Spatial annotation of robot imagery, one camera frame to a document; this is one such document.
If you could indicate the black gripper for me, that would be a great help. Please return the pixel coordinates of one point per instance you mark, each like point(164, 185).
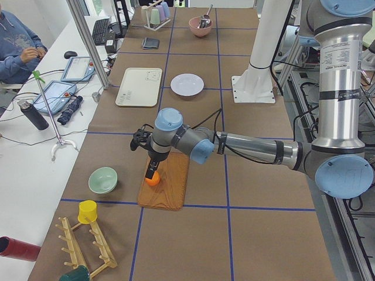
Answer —
point(157, 156)

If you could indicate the orange fruit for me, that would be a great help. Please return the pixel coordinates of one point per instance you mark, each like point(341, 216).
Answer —
point(154, 181)

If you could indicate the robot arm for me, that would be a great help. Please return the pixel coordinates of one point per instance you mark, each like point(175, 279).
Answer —
point(335, 159)

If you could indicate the cream bear tray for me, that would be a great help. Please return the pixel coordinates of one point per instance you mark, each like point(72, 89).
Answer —
point(139, 87)

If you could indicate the wooden cutting board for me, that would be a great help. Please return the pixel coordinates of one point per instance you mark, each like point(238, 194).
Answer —
point(169, 193)

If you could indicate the green bowl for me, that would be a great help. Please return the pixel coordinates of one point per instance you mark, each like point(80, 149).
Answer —
point(103, 180)

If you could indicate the yellow cup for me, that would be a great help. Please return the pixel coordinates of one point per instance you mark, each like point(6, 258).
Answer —
point(87, 212)

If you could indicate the small metal weight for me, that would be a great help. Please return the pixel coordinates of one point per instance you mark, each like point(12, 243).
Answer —
point(96, 96)

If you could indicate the white plate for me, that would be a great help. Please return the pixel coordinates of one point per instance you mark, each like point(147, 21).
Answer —
point(187, 84)

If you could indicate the dark blue folded umbrella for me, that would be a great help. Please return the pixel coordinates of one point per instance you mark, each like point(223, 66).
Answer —
point(70, 110)

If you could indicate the wooden cup rack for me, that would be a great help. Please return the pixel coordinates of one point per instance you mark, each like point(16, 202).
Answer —
point(86, 246)

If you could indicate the near teach pendant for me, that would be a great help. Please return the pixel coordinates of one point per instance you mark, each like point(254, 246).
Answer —
point(58, 94)

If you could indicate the teach pendant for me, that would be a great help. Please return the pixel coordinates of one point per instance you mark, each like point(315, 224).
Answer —
point(58, 94)
point(78, 69)

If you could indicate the dark green cup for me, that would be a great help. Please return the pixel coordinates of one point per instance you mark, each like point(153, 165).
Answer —
point(80, 273)

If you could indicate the far teach pendant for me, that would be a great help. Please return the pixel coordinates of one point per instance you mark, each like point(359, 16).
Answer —
point(78, 69)

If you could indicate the black water bottle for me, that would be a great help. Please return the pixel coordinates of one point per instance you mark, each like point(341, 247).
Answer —
point(33, 115)

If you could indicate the grey folded cloth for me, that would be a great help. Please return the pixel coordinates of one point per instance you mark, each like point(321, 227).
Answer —
point(150, 43)

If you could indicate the black computer mouse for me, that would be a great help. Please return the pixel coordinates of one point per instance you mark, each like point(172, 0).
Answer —
point(69, 54)

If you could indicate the reacher grabber tool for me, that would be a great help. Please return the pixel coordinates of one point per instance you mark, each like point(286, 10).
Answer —
point(60, 141)

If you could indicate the black keyboard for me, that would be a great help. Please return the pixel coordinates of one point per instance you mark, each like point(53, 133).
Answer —
point(100, 31)

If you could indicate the green pastel cup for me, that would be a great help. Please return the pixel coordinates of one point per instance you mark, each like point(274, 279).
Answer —
point(154, 20)

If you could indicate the purple pastel cup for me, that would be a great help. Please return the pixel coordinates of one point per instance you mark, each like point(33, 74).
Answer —
point(161, 12)

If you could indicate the pink bowl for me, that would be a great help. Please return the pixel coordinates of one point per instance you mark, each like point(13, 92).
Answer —
point(196, 29)

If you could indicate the red cylinder bottle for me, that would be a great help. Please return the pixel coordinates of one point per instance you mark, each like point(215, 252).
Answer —
point(16, 249)

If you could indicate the metal scoop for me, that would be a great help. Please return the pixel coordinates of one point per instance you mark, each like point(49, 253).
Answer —
point(205, 19)

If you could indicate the blue pastel cup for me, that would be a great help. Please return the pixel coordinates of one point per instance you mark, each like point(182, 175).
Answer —
point(166, 9)

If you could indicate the person in blue hoodie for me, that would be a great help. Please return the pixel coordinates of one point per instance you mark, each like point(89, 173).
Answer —
point(21, 50)

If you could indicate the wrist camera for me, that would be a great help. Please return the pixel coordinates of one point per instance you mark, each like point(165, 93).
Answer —
point(142, 138)

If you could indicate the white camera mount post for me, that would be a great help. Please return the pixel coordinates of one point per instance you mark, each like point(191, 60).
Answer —
point(255, 84)

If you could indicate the white wire cup rack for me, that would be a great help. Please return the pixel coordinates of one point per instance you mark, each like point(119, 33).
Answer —
point(142, 15)

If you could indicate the aluminium frame post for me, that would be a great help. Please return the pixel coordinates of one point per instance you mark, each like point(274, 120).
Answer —
point(85, 34)

